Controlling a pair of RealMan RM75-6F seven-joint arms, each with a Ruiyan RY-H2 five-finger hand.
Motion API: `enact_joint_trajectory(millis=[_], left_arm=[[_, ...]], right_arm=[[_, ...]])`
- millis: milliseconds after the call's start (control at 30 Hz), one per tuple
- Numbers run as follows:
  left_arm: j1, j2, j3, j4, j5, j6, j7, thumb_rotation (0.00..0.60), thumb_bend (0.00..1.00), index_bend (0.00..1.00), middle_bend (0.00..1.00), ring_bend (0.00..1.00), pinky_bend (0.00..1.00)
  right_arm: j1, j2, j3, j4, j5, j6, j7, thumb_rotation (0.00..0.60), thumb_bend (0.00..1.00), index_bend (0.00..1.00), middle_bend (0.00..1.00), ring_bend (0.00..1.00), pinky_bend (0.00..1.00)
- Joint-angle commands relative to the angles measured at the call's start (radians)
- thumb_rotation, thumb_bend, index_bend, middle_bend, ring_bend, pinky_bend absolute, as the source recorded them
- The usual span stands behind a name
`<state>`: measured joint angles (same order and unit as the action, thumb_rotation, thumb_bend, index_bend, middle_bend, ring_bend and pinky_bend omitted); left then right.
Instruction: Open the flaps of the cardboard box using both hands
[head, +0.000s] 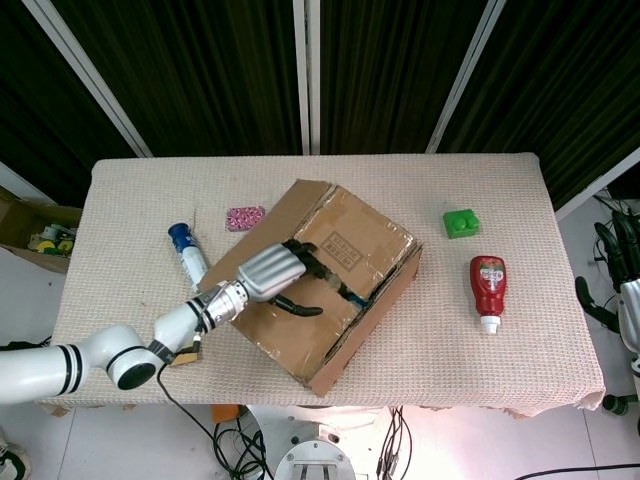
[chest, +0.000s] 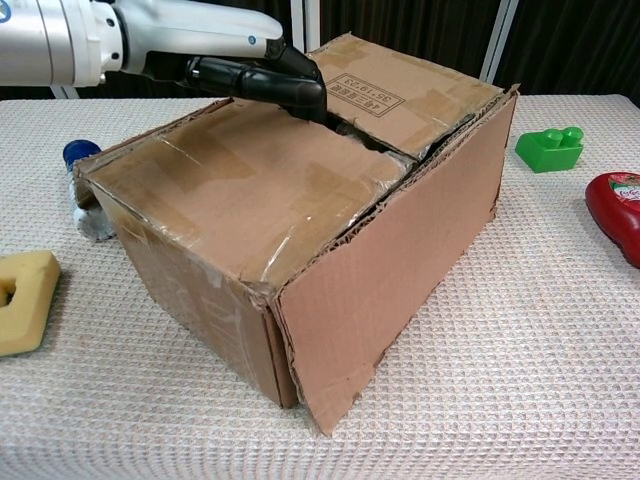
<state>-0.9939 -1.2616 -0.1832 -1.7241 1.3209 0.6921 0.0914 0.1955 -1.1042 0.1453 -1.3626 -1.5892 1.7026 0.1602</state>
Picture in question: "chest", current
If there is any dark green partition screen panel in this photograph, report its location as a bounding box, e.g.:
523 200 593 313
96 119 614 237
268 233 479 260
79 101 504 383
47 0 321 101
292 0 519 84
482 0 640 97

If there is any yellow sponge with hole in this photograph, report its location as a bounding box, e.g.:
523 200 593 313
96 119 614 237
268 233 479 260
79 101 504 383
0 249 62 357

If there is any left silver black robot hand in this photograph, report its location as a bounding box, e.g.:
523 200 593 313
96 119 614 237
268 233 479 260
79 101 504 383
117 0 330 125

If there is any red ketchup squeeze bottle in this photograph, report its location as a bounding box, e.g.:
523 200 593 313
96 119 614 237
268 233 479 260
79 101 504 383
584 171 640 270

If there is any beige waffle tablecloth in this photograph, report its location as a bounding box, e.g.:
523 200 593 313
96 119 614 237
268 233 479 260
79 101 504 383
0 92 640 480

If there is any blue white spray can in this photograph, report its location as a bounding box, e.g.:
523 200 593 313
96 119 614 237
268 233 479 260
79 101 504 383
62 138 115 242

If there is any brown taped cardboard box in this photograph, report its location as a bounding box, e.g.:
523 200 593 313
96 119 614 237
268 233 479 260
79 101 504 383
74 30 521 437

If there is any green toy building brick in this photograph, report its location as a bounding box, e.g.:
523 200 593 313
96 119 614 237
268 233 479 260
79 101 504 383
514 125 586 174

